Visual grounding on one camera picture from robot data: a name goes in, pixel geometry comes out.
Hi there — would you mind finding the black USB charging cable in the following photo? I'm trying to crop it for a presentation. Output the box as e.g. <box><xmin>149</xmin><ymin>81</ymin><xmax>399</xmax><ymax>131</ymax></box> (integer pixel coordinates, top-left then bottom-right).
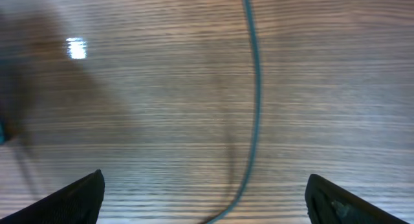
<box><xmin>203</xmin><ymin>0</ymin><xmax>263</xmax><ymax>224</ymax></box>

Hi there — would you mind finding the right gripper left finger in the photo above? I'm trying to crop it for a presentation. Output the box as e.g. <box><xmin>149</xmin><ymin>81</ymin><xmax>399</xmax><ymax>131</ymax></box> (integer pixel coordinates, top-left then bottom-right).
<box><xmin>1</xmin><ymin>170</ymin><xmax>105</xmax><ymax>224</ymax></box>

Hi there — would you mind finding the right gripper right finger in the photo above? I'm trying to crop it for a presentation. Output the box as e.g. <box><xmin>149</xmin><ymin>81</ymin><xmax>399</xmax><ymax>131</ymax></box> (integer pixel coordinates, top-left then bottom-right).
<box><xmin>305</xmin><ymin>174</ymin><xmax>408</xmax><ymax>224</ymax></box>

